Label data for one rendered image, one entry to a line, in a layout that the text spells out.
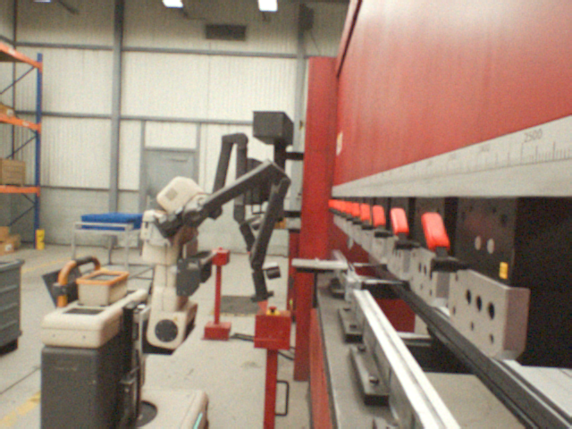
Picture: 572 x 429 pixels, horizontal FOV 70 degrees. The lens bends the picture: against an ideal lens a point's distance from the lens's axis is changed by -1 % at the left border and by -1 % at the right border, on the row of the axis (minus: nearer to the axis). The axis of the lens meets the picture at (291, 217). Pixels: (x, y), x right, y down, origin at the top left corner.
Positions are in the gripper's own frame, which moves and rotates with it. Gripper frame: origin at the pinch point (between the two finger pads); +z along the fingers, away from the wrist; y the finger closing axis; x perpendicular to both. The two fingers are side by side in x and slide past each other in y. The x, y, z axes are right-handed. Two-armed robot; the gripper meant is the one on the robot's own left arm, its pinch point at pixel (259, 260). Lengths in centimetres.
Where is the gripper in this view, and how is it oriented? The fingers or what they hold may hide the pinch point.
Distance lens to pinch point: 208.6
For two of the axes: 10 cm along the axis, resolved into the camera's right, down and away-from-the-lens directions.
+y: 0.1, -0.5, 10.0
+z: 4.1, 9.1, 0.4
